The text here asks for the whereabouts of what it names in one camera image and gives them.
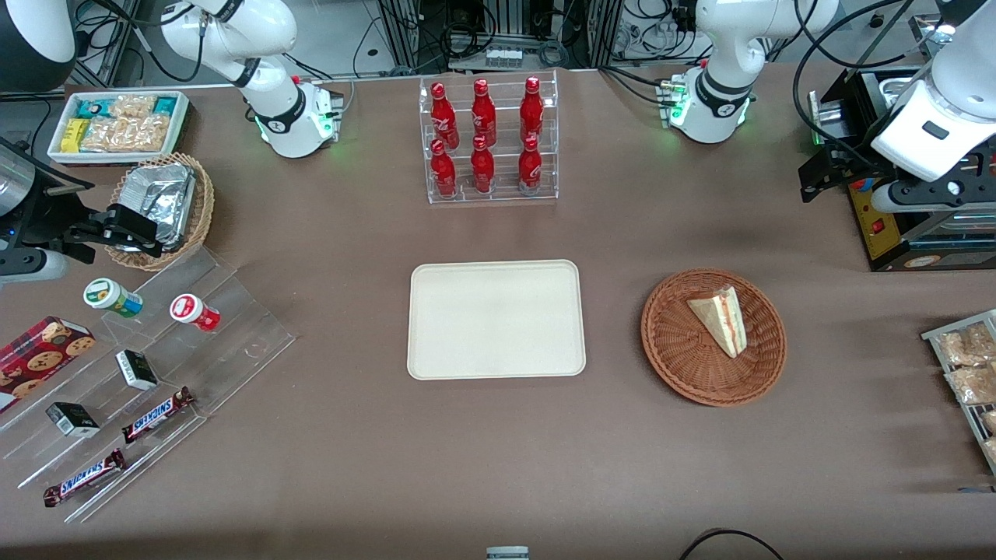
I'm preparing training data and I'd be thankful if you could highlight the steel warmer pan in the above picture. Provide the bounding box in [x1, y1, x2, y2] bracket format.
[871, 72, 931, 117]

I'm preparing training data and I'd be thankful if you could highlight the red lid cup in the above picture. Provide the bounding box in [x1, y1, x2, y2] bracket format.
[170, 293, 221, 333]

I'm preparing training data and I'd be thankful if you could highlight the triangular sandwich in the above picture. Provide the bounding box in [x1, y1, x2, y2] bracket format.
[686, 285, 748, 359]

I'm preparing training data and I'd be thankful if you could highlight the clear acrylic stepped display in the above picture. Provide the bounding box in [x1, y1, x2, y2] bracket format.
[0, 245, 297, 524]

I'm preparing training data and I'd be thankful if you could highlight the small black box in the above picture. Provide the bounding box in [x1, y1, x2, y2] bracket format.
[115, 349, 159, 391]
[45, 401, 100, 438]

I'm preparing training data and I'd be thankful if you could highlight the black food warmer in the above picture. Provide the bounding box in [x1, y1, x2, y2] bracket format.
[800, 66, 996, 273]

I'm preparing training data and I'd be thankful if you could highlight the red soda bottle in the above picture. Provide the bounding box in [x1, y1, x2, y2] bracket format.
[432, 82, 460, 149]
[430, 139, 458, 198]
[520, 76, 545, 142]
[472, 79, 497, 145]
[471, 135, 496, 194]
[518, 135, 543, 193]

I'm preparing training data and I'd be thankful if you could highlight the grey wire rack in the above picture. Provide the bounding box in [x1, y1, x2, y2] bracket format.
[921, 309, 996, 475]

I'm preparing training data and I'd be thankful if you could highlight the clear acrylic bottle rack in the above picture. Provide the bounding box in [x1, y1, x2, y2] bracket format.
[419, 70, 559, 205]

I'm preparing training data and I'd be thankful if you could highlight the white snack bin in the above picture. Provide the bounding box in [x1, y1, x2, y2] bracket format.
[47, 90, 191, 166]

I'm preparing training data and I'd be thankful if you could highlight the red cookie box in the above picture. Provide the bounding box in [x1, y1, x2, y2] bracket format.
[0, 316, 96, 415]

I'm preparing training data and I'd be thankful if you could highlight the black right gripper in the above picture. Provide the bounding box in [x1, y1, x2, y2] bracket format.
[6, 177, 166, 261]

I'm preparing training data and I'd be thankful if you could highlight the silver foil pack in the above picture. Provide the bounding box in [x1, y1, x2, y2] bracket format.
[136, 187, 194, 251]
[119, 163, 195, 205]

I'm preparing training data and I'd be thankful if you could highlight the Snickers bar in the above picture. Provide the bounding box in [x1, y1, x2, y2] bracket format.
[121, 387, 195, 445]
[43, 449, 127, 508]

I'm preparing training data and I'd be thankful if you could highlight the beige rectangular tray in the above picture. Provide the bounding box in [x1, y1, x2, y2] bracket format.
[407, 259, 587, 381]

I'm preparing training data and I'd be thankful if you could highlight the green lid cup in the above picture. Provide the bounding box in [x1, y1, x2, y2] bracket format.
[83, 278, 144, 319]

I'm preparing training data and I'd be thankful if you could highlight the brown wicker basket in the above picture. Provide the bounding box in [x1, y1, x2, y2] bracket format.
[640, 268, 787, 408]

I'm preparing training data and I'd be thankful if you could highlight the clear rice cracker bag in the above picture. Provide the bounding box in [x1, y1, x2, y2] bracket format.
[109, 94, 158, 120]
[82, 115, 170, 153]

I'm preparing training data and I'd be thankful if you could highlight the light wicker basket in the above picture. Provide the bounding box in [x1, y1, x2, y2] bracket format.
[103, 152, 216, 271]

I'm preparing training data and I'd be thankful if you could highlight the black cable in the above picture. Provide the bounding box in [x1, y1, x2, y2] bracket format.
[679, 528, 784, 560]

